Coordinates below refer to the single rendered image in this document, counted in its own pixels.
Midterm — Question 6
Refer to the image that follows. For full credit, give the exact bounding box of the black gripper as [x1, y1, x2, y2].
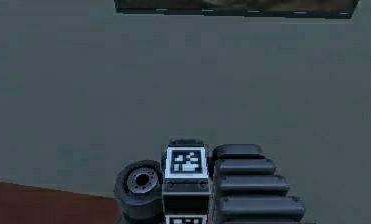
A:
[113, 159, 165, 224]

